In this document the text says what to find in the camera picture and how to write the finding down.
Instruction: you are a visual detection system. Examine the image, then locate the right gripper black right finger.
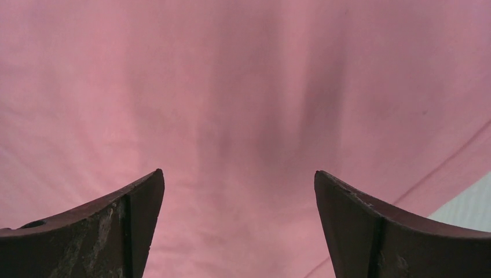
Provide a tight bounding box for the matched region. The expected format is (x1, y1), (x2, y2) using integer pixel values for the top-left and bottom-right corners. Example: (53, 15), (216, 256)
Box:
(314, 171), (490, 278)

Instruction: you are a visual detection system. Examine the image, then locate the pink t shirt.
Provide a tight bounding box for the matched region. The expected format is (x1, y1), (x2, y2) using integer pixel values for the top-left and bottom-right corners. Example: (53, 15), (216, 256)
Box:
(1, 1), (490, 277)

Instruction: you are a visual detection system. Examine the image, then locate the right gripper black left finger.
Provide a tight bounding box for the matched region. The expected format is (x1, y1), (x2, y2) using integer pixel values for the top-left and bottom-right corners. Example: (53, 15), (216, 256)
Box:
(1, 169), (164, 277)

